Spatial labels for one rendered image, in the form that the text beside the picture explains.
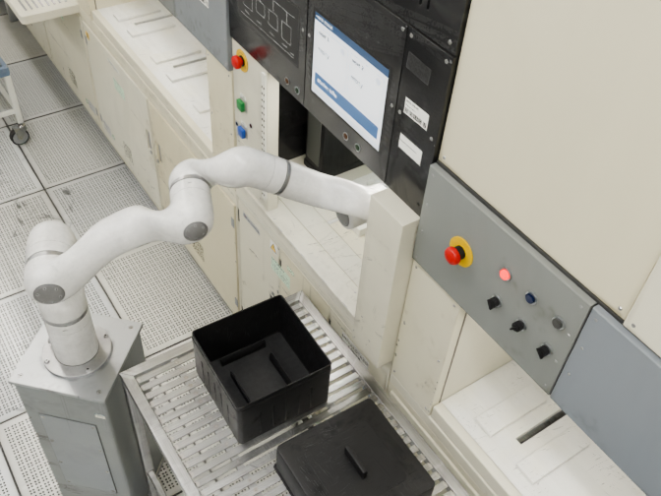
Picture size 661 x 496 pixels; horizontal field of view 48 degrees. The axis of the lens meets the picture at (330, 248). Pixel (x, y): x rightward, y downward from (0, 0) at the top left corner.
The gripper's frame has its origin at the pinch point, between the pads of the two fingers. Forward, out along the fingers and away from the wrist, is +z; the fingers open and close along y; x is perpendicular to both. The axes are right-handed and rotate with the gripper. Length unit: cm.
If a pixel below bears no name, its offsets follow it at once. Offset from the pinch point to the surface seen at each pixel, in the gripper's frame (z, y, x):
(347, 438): -54, 39, -34
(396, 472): -49, 53, -34
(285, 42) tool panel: -30, -31, 33
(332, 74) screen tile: -29.9, -10.3, 35.9
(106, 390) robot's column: -98, -12, -43
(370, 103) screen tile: -30.0, 4.4, 36.7
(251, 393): -65, 9, -43
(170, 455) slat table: -92, 14, -44
